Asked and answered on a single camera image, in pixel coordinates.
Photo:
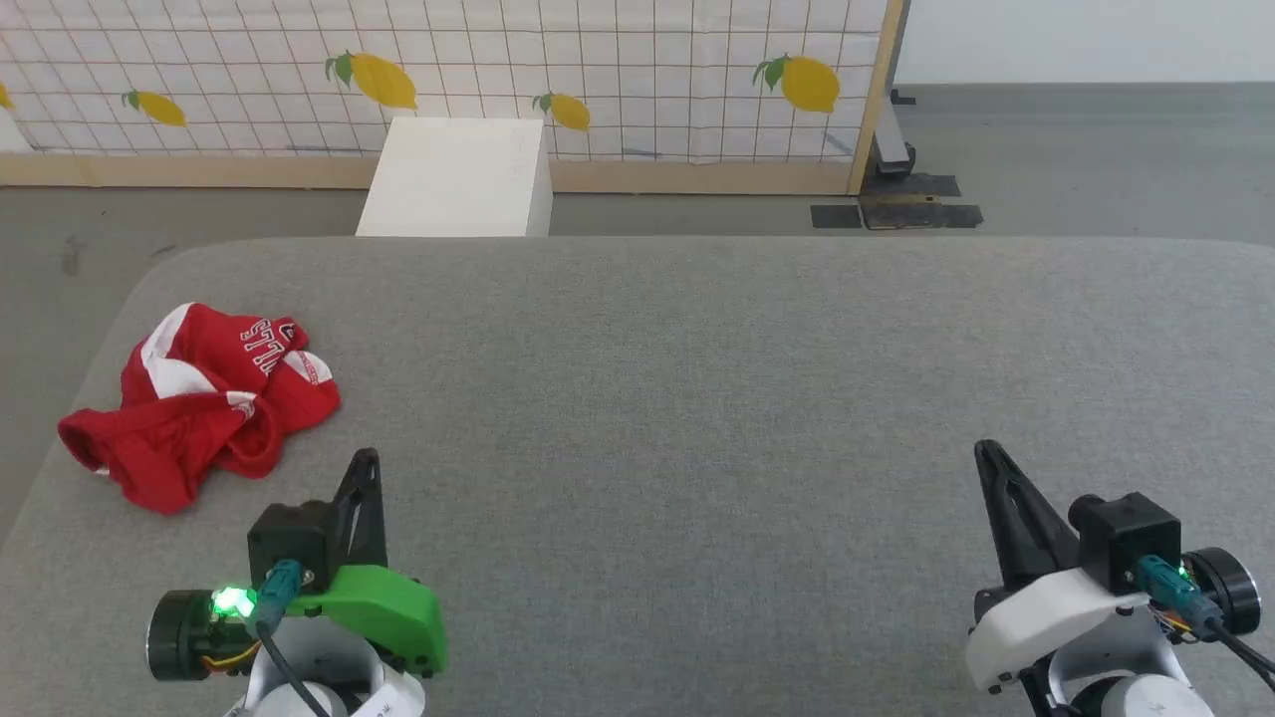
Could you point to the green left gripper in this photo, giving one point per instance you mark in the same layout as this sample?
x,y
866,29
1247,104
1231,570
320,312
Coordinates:
x,y
383,607

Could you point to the red and white sports shirt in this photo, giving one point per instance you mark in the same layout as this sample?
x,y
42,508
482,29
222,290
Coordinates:
x,y
189,418

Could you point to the white rectangular box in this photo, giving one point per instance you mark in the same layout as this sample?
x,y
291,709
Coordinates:
x,y
453,179

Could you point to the lemon print grid screen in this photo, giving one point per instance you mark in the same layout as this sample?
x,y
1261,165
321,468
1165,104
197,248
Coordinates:
x,y
448,60

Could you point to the lemon pattern partition screen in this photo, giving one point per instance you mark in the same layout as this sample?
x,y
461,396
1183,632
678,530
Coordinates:
x,y
697,177

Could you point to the grey fabric sofa cushion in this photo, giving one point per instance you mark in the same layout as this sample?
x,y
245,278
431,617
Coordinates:
x,y
677,418

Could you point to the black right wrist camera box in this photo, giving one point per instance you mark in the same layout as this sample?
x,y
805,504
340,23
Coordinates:
x,y
1126,538

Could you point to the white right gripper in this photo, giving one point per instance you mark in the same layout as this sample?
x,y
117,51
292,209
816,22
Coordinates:
x,y
1056,617

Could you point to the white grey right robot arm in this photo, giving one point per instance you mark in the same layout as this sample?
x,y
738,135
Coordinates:
x,y
1126,677

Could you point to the grey metal screen foot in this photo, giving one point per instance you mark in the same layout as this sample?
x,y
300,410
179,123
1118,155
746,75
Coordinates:
x,y
890,139

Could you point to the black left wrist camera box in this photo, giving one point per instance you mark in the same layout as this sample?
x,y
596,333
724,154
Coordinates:
x,y
294,543

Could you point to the white label tag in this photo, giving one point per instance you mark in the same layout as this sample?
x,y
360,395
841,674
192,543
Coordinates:
x,y
393,700

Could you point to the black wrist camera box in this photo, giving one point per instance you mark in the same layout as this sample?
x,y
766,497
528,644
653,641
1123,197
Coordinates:
x,y
1126,538
294,543

